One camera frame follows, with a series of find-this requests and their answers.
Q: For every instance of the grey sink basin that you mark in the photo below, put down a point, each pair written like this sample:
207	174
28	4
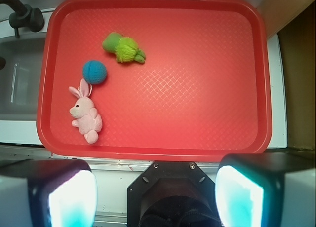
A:
20	77

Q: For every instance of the green plush toy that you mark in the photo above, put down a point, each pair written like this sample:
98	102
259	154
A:
125	49

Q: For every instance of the blue textured ball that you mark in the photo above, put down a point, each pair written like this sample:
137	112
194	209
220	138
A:
94	72

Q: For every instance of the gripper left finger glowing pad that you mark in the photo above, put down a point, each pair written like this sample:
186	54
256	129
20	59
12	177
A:
47	193

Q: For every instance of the pink plush bunny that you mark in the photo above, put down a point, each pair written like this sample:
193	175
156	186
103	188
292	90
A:
86	117

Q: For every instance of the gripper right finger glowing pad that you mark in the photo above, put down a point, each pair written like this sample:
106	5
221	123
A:
273	189

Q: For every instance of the black faucet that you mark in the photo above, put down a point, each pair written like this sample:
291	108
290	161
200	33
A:
24	16

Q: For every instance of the red plastic tray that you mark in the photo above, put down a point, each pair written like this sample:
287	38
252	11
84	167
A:
203	91

